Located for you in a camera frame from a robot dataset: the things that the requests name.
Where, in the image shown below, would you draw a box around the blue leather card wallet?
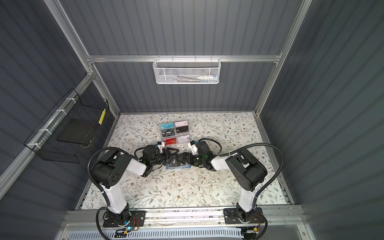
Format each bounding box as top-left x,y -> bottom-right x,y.
166,154 -> 191,170

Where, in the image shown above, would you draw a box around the pink VIP card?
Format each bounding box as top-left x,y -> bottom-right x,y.
175,121 -> 188,128

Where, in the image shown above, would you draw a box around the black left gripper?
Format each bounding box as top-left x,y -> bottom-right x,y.
150,147 -> 179,168

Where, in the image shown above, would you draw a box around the black corrugated right cable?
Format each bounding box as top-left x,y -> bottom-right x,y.
197,137 -> 284,199

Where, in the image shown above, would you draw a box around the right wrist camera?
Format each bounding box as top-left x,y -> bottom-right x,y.
188,141 -> 198,155

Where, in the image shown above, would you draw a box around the white diamond VIP card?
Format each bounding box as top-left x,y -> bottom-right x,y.
177,135 -> 191,144

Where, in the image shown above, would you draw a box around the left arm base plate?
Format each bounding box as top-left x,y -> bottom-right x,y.
103,210 -> 147,228

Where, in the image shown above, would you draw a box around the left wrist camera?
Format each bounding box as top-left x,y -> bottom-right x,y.
156,142 -> 165,153

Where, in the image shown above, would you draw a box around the black pad in basket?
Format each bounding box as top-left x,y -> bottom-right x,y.
56,119 -> 93,144

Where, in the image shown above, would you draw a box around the yellow marker pen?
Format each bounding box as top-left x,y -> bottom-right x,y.
98,109 -> 106,125

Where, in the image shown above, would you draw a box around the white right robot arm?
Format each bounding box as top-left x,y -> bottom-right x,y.
176,140 -> 268,215

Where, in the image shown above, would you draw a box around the black gold-line VIP card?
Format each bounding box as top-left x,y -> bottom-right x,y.
176,126 -> 189,134

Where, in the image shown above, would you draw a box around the red VIP card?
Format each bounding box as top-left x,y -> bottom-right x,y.
163,138 -> 177,145

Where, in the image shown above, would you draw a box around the pens in white basket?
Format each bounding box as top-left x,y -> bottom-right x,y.
172,75 -> 219,84

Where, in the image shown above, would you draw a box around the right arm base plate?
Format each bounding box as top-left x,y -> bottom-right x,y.
223,208 -> 266,225

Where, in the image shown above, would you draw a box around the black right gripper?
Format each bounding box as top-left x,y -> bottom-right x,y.
177,152 -> 206,166

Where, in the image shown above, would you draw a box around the white wire mesh basket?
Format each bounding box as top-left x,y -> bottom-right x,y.
153,60 -> 222,85

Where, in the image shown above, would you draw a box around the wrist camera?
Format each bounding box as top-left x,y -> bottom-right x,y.
156,142 -> 165,153
188,141 -> 198,155

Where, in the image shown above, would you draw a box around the black silver VIP card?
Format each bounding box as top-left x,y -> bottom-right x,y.
162,129 -> 175,138

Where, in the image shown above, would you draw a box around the clear acrylic card display stand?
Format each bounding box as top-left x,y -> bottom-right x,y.
160,123 -> 190,141

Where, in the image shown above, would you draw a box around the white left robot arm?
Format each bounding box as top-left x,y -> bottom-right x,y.
87,142 -> 179,215

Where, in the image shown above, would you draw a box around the black wire wall basket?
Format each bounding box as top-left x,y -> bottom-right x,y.
24,90 -> 109,164

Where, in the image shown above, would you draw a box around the teal VIP card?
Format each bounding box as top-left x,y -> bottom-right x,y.
161,123 -> 175,130

